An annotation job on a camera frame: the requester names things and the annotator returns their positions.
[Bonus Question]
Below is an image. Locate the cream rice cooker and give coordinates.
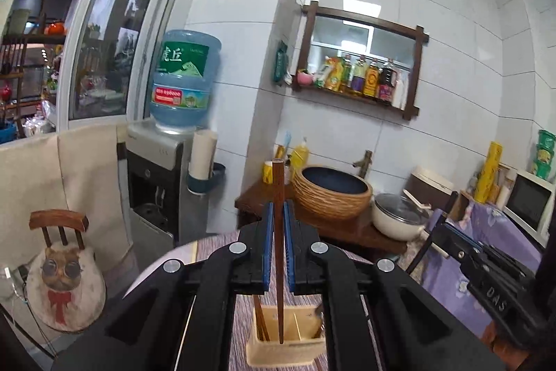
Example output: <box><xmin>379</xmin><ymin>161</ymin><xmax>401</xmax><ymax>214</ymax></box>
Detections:
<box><xmin>408</xmin><ymin>167</ymin><xmax>455</xmax><ymax>209</ymax></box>

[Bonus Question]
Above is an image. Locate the brown wooden chopstick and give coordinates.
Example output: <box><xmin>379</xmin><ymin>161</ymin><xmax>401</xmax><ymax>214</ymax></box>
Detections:
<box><xmin>272</xmin><ymin>159</ymin><xmax>286</xmax><ymax>345</ymax></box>
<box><xmin>259</xmin><ymin>301</ymin><xmax>271</xmax><ymax>342</ymax></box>
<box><xmin>253</xmin><ymin>295</ymin><xmax>267</xmax><ymax>341</ymax></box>

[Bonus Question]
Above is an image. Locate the dark soy sauce bottle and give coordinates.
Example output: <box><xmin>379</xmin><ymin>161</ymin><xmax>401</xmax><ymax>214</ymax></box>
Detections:
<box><xmin>377</xmin><ymin>59</ymin><xmax>399</xmax><ymax>102</ymax></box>

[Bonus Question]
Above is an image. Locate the woven wash basin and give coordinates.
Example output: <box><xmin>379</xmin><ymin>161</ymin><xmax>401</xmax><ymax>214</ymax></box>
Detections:
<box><xmin>292</xmin><ymin>165</ymin><xmax>374</xmax><ymax>222</ymax></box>

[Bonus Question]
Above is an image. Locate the white plastic bottle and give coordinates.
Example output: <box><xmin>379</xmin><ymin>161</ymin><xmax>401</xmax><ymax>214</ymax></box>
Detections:
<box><xmin>393</xmin><ymin>73</ymin><xmax>410</xmax><ymax>109</ymax></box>

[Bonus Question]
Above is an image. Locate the yellow wrapped roll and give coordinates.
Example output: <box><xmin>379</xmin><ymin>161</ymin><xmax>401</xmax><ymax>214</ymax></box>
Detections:
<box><xmin>473</xmin><ymin>142</ymin><xmax>504</xmax><ymax>205</ymax></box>

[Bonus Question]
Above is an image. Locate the white table cloth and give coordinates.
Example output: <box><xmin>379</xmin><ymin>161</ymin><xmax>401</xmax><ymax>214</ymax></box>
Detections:
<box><xmin>123</xmin><ymin>243</ymin><xmax>197</xmax><ymax>299</ymax></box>

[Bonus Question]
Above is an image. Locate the beige hanging cloth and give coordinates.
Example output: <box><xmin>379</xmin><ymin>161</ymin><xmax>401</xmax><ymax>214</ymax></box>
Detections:
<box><xmin>0</xmin><ymin>123</ymin><xmax>136</xmax><ymax>311</ymax></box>

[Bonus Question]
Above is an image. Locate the grey water dispenser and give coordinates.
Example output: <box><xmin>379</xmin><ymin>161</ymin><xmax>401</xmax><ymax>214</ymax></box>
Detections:
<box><xmin>125</xmin><ymin>123</ymin><xmax>194</xmax><ymax>255</ymax></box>

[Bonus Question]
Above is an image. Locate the black curved stand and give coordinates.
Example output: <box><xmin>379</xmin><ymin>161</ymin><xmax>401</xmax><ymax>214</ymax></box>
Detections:
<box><xmin>0</xmin><ymin>301</ymin><xmax>56</xmax><ymax>358</ymax></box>

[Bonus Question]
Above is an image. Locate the blue cup holder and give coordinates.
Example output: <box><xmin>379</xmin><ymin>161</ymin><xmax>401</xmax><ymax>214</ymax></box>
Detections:
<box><xmin>186</xmin><ymin>162</ymin><xmax>227</xmax><ymax>196</ymax></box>

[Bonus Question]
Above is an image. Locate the blue water jug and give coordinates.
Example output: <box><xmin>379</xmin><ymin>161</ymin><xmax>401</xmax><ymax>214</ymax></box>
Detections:
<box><xmin>150</xmin><ymin>29</ymin><xmax>222</xmax><ymax>135</ymax></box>

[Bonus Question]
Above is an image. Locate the bronze faucet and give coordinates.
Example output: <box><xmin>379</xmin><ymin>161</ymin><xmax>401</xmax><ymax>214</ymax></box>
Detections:
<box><xmin>352</xmin><ymin>150</ymin><xmax>374</xmax><ymax>180</ymax></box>

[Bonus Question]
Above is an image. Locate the stack of paper cups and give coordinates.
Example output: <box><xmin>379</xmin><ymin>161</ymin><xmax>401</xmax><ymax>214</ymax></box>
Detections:
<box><xmin>191</xmin><ymin>130</ymin><xmax>218</xmax><ymax>181</ymax></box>

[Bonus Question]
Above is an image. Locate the purple label bottle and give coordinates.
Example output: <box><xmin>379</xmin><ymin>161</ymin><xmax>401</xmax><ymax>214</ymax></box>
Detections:
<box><xmin>351</xmin><ymin>55</ymin><xmax>368</xmax><ymax>96</ymax></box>

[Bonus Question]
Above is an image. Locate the stack of green cups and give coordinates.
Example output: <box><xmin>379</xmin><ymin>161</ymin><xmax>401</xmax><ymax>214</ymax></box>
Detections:
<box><xmin>532</xmin><ymin>130</ymin><xmax>556</xmax><ymax>181</ymax></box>

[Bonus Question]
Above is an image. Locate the purple floral cloth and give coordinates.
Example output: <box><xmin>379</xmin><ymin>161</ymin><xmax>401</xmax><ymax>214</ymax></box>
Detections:
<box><xmin>397</xmin><ymin>197</ymin><xmax>549</xmax><ymax>338</ymax></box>

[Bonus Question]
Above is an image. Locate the amber sauce bottle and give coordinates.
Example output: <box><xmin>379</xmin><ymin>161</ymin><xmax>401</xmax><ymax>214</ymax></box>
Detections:
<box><xmin>364</xmin><ymin>58</ymin><xmax>381</xmax><ymax>98</ymax></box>

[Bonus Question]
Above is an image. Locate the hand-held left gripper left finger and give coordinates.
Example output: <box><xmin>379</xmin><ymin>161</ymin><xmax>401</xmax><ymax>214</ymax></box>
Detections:
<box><xmin>52</xmin><ymin>201</ymin><xmax>276</xmax><ymax>371</ymax></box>

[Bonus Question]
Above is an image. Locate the yellow dish soap bottle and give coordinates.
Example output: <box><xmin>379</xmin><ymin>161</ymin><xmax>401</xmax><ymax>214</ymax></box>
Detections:
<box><xmin>289</xmin><ymin>137</ymin><xmax>309</xmax><ymax>180</ymax></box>

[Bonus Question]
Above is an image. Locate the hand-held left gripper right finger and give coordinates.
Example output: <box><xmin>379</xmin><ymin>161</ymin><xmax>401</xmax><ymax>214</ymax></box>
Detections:
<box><xmin>283</xmin><ymin>200</ymin><xmax>507</xmax><ymax>371</ymax></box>

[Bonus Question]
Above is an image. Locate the green glass bottle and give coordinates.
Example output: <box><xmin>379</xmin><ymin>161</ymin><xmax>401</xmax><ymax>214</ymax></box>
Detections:
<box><xmin>340</xmin><ymin>54</ymin><xmax>354</xmax><ymax>94</ymax></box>

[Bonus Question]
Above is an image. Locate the green hanging packet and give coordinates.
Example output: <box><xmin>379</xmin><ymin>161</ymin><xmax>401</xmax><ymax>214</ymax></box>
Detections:
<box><xmin>273</xmin><ymin>40</ymin><xmax>290</xmax><ymax>85</ymax></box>

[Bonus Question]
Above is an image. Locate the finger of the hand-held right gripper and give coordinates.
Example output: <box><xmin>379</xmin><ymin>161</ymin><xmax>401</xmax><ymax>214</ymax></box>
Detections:
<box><xmin>433</xmin><ymin>219</ymin><xmax>486</xmax><ymax>255</ymax></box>
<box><xmin>406</xmin><ymin>191</ymin><xmax>460</xmax><ymax>274</ymax></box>

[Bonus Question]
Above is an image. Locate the cream plastic utensil holder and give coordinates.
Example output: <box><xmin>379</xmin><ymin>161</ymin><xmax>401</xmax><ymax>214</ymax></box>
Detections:
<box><xmin>245</xmin><ymin>304</ymin><xmax>327</xmax><ymax>367</ymax></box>

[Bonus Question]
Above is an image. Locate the wooden chair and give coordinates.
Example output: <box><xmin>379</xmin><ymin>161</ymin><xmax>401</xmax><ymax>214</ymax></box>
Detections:
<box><xmin>27</xmin><ymin>209</ymin><xmax>107</xmax><ymax>333</ymax></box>

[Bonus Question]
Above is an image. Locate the sliding glass window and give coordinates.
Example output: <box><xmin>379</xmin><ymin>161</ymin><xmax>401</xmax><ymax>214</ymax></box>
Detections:
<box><xmin>67</xmin><ymin>0</ymin><xmax>181</xmax><ymax>122</ymax></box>

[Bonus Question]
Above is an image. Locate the yellow oil bottle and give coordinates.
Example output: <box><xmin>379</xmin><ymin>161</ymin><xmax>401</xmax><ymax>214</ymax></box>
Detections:
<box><xmin>323</xmin><ymin>57</ymin><xmax>344</xmax><ymax>92</ymax></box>

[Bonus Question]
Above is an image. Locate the cluttered wooden shelf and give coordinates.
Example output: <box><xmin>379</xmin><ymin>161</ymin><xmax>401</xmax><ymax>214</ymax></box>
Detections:
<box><xmin>0</xmin><ymin>0</ymin><xmax>90</xmax><ymax>143</ymax></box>

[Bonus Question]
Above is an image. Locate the cream pot with lid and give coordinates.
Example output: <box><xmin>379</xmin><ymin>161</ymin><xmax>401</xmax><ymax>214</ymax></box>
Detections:
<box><xmin>372</xmin><ymin>193</ymin><xmax>449</xmax><ymax>257</ymax></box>

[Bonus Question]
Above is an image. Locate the round cat print cushion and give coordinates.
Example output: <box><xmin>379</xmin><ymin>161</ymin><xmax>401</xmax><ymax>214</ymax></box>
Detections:
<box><xmin>27</xmin><ymin>245</ymin><xmax>107</xmax><ymax>333</ymax></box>

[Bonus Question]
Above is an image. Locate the white microwave oven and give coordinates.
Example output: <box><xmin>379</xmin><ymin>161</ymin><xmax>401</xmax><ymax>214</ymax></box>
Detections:
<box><xmin>504</xmin><ymin>169</ymin><xmax>556</xmax><ymax>247</ymax></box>

